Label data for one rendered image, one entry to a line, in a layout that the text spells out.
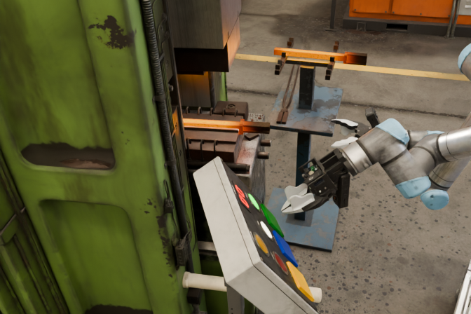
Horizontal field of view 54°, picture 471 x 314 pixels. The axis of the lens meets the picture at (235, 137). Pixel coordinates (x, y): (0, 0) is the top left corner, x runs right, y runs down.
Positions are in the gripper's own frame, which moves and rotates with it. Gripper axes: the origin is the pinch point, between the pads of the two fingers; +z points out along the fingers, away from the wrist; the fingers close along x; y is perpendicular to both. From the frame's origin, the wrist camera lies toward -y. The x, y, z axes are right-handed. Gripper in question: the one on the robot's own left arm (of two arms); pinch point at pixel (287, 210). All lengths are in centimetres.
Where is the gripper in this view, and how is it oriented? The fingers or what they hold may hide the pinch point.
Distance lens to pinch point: 123.1
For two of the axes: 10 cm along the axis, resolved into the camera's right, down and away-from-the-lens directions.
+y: -5.2, -6.1, -5.9
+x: 2.6, 5.5, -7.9
